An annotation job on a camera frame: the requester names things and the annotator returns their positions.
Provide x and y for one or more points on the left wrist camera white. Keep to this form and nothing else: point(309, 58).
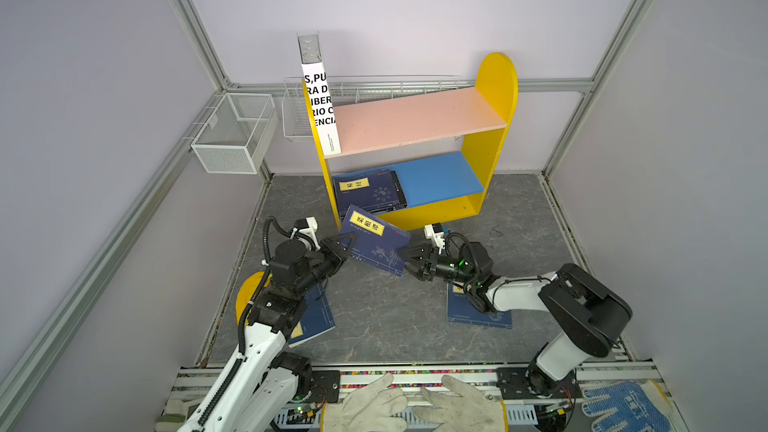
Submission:
point(305, 230)

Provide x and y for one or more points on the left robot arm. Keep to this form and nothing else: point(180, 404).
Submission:
point(261, 376)

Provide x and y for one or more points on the white work glove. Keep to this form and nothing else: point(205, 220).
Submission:
point(371, 408)
point(465, 409)

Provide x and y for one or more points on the white book black lettering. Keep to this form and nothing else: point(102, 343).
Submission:
point(320, 105)

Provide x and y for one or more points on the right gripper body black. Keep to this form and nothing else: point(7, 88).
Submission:
point(441, 268)

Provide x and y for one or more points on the grey green glove far left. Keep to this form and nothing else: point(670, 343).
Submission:
point(175, 414)

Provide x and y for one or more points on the yellow pink blue bookshelf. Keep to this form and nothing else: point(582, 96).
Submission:
point(449, 186)

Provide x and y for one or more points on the blue dotted glove right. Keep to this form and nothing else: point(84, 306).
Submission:
point(628, 406)

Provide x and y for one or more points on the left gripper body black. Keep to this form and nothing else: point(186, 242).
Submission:
point(321, 263)

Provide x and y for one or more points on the black book antler cover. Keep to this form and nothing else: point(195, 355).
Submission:
point(401, 198)

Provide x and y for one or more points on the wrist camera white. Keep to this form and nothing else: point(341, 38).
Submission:
point(435, 233)
point(305, 230)

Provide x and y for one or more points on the white mesh box basket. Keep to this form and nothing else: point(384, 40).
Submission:
point(236, 135)

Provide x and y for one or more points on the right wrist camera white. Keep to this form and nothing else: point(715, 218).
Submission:
point(435, 233)

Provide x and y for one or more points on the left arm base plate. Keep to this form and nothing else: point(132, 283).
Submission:
point(319, 386)

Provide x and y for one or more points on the white work glove centre left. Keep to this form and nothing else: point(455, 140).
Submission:
point(371, 408)

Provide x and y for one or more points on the white wire rack basket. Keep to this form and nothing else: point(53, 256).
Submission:
point(355, 90)

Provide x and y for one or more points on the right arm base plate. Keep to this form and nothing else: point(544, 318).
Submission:
point(519, 383)

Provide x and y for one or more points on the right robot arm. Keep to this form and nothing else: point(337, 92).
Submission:
point(591, 316)

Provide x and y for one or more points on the white work glove centre right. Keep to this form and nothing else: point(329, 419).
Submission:
point(465, 409)

